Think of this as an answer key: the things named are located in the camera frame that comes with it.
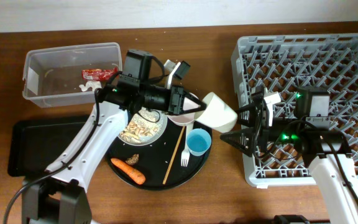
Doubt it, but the grey plate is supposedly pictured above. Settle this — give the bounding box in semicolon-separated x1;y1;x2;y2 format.
118;108;168;146

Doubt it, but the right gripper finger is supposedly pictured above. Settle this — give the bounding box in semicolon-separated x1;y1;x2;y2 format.
235;103;257;127
220;128;255;157

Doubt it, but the pile of rice and shells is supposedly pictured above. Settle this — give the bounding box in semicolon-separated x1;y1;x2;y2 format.
119;111;161;144

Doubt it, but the orange carrot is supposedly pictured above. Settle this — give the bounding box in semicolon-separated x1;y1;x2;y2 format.
110;158;146;185

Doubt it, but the wooden chopstick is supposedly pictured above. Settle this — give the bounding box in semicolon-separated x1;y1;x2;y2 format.
162;126;185;185

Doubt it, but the white plastic fork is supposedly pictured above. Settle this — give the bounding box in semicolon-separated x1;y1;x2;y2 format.
181;122;194;167

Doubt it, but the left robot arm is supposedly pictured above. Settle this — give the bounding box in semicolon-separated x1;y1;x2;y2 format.
15;49;206;223

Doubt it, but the clear plastic bin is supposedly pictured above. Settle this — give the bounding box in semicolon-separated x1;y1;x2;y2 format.
22;42;122;108

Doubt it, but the red snack wrapper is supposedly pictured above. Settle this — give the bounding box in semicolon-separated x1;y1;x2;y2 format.
81;67;118;82

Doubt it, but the cream cup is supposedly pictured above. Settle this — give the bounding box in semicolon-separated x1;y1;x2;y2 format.
195;92;237;133

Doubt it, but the blue cup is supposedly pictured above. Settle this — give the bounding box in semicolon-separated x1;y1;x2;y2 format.
186;128;212;156

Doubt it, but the grey dishwasher rack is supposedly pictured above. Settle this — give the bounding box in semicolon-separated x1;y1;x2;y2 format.
231;33;358;178

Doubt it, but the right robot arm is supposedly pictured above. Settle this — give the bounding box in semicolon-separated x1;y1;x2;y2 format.
220;86;358;223

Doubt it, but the white tissue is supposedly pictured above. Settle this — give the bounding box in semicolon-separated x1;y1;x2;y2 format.
79;80;101;92

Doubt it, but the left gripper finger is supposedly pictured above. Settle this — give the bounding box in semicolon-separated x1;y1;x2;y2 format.
179;104;206;115
182;90;206;108

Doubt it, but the black rectangular tray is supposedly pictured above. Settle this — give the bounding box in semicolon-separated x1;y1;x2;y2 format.
7;115;88;177

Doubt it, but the round black serving tray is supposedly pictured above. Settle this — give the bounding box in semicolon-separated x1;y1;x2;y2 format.
105;120;210;190

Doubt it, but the brown walnut shell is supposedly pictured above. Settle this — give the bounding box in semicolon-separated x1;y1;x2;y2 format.
126;154;139;166

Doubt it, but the pink bowl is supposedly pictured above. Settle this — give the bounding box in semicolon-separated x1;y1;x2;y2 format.
168;98;200;126

